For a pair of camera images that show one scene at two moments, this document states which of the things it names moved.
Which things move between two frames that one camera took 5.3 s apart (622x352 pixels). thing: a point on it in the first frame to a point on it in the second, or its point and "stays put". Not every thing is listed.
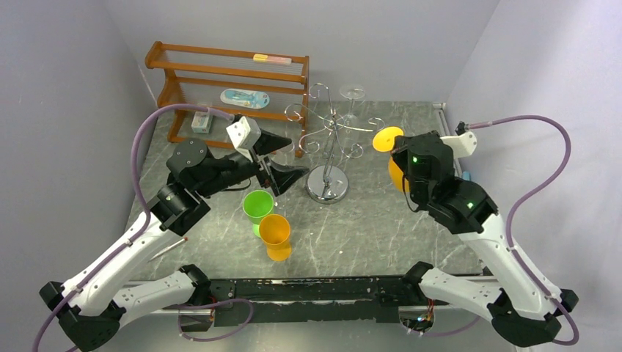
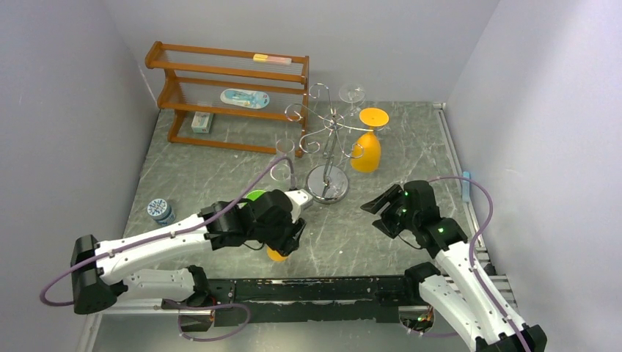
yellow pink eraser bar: x=265 y=59 stays put
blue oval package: x=243 y=97 stays put
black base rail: x=284 y=300 stays put
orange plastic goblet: x=383 y=141 to x=366 y=153
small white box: x=202 y=122 stays put
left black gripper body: x=236 y=168 to x=282 y=237
